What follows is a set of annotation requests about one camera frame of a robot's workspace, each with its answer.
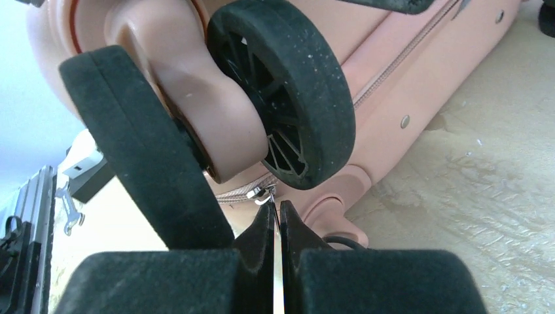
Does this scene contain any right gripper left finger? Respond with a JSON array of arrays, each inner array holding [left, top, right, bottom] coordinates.
[[56, 202, 275, 313]]

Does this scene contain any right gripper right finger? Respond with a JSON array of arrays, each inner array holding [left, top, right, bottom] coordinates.
[[279, 201, 486, 313]]

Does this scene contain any pink suitcase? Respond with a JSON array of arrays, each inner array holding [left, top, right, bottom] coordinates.
[[27, 1, 524, 249]]

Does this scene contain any silver wrench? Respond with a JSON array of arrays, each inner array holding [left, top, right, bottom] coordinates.
[[55, 181, 85, 236]]

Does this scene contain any white square device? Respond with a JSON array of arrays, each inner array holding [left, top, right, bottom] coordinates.
[[58, 129, 103, 179]]

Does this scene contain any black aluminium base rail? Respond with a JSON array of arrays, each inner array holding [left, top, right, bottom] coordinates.
[[1, 166, 57, 314]]

